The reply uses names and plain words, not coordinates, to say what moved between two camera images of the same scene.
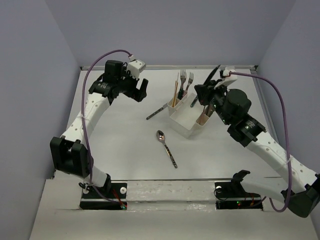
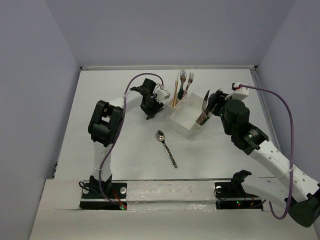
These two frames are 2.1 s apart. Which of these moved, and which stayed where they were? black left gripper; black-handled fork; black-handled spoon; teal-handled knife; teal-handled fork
Moved: black left gripper; teal-handled knife
Stayed: black-handled fork; teal-handled fork; black-handled spoon
